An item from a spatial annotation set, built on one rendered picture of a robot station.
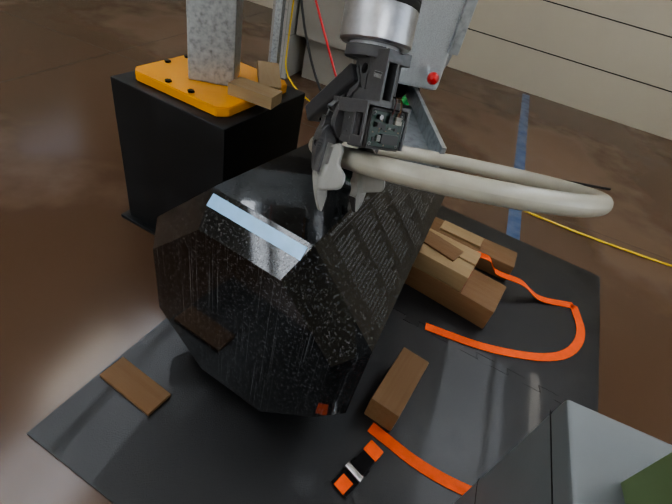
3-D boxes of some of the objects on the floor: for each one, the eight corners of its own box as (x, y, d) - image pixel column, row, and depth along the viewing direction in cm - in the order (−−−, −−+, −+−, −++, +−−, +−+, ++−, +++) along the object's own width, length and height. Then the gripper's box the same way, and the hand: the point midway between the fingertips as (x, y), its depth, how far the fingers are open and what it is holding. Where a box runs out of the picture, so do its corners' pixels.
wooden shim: (99, 376, 153) (99, 374, 152) (123, 358, 161) (123, 356, 160) (148, 416, 146) (148, 414, 145) (171, 395, 154) (170, 393, 153)
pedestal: (121, 216, 221) (97, 74, 173) (207, 170, 268) (207, 48, 221) (221, 274, 205) (225, 135, 157) (294, 213, 252) (314, 93, 205)
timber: (390, 432, 160) (399, 417, 152) (363, 413, 163) (371, 398, 156) (420, 377, 181) (429, 362, 173) (395, 362, 185) (404, 346, 177)
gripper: (361, 35, 45) (327, 225, 51) (437, 61, 52) (398, 225, 59) (318, 37, 51) (292, 206, 58) (391, 60, 58) (361, 208, 65)
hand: (336, 201), depth 60 cm, fingers closed on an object, 5 cm apart
